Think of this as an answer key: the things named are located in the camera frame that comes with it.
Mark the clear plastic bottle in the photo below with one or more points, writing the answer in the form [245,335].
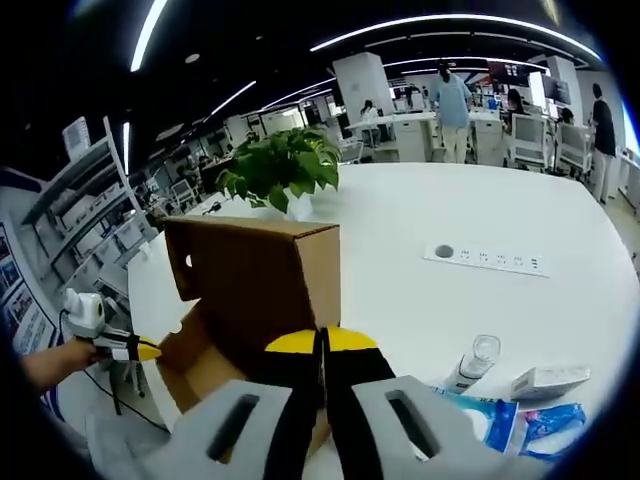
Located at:
[472,365]

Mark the brown cardboard shoe box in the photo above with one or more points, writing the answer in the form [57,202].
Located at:
[250,280]

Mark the dark blue tissue pack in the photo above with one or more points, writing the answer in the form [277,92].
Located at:
[555,430]

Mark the blue white wall poster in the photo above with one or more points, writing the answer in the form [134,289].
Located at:
[25,310]

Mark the green potted plant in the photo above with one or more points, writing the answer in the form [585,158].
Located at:
[285,165]

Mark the grey mesh chair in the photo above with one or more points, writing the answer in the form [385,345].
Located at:
[125,450]

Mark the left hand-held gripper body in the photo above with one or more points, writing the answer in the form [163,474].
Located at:
[82,312]

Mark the blue wet wipes pack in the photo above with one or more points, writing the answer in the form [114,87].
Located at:
[480,420]

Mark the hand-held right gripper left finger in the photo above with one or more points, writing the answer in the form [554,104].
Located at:
[295,390]

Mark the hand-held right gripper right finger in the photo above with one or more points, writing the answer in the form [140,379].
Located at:
[360,395]

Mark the small device on table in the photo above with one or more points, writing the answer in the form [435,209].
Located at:
[212,207]

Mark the grey metal shelf rack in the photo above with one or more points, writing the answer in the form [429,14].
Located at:
[90,200]

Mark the white table socket strip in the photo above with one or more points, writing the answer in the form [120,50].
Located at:
[490,260]

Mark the small white carton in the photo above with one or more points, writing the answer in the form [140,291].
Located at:
[550,380]

